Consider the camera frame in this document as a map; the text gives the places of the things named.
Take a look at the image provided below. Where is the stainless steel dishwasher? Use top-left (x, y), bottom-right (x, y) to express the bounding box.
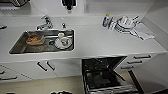
top-left (81, 56), bottom-right (145, 94)

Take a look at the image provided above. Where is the white cup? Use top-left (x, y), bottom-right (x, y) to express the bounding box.
top-left (55, 32), bottom-right (71, 49)

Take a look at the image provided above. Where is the small sink soap pump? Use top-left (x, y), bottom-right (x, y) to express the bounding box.
top-left (61, 22), bottom-right (67, 30)

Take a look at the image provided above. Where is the white under-sink cabinet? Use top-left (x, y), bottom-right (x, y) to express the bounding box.
top-left (29, 59), bottom-right (83, 81)

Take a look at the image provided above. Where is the blue label bottle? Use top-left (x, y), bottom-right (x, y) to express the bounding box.
top-left (102, 13), bottom-right (111, 29)

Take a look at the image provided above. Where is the small white bottle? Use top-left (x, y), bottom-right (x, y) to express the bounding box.
top-left (109, 19), bottom-right (116, 31)

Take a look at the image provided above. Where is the steel kitchen sink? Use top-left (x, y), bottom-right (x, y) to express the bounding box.
top-left (8, 29), bottom-right (76, 56)

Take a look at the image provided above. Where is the chrome faucet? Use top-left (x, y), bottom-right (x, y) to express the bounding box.
top-left (35, 14), bottom-right (55, 32)

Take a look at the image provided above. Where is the black soap dispenser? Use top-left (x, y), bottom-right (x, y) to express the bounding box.
top-left (60, 0), bottom-right (77, 11)

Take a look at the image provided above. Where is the white containers cluster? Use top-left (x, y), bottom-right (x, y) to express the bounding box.
top-left (114, 14), bottom-right (140, 35)

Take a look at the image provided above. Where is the orange bowl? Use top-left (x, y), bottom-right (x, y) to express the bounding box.
top-left (25, 34), bottom-right (46, 46)

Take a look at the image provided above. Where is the white narrow drawer unit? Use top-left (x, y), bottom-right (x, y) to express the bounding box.
top-left (116, 52), bottom-right (168, 73)

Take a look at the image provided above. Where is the white drawer unit beside microwave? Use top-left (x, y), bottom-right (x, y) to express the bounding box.
top-left (0, 63), bottom-right (35, 85)

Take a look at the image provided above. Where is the white wall outlet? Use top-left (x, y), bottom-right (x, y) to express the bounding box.
top-left (83, 2), bottom-right (91, 14)

